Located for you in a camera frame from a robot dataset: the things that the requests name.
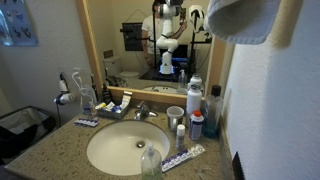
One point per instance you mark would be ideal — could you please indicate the white terry towel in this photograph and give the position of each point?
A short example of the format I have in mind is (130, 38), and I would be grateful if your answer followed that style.
(247, 22)

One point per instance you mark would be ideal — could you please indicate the white oval sink basin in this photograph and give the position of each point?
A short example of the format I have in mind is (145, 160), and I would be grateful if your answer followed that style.
(117, 148)

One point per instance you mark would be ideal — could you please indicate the chrome faucet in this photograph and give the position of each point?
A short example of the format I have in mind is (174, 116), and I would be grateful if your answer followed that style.
(143, 111)

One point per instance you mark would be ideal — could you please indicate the blue white toothpaste tube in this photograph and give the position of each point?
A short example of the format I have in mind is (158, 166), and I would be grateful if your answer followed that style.
(126, 99)

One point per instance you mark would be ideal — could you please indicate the tall white bottle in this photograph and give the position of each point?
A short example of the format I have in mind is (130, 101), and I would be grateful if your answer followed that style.
(194, 97)

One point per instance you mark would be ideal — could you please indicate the small white capped bottle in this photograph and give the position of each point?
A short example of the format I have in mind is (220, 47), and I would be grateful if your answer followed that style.
(180, 136)

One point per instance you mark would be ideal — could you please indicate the orange capped spray can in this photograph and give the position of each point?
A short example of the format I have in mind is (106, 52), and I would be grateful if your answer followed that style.
(196, 122)

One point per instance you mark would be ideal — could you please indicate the dark glass bottle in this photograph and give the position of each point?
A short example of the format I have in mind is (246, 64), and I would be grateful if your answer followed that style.
(107, 97)

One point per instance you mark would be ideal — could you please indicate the black toiletries tray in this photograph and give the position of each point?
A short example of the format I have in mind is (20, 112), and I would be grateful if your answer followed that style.
(111, 110)

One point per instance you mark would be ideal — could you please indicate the blue mouthwash bottle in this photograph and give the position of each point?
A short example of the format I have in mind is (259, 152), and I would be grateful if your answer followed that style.
(213, 107)

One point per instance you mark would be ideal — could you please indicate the clear soap pump bottle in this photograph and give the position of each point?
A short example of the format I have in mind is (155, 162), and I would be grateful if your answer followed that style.
(151, 163)

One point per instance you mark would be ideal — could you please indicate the blue white pill blister strip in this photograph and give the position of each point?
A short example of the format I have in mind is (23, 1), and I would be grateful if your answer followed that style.
(86, 122)

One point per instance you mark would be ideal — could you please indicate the white hair dryer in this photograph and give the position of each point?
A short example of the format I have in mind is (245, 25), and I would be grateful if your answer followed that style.
(65, 96)

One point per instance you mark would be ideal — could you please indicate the black laundry hamper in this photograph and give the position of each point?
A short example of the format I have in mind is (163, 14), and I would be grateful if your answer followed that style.
(22, 128)

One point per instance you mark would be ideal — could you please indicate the blue wall picture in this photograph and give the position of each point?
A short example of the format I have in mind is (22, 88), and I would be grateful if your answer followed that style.
(15, 25)

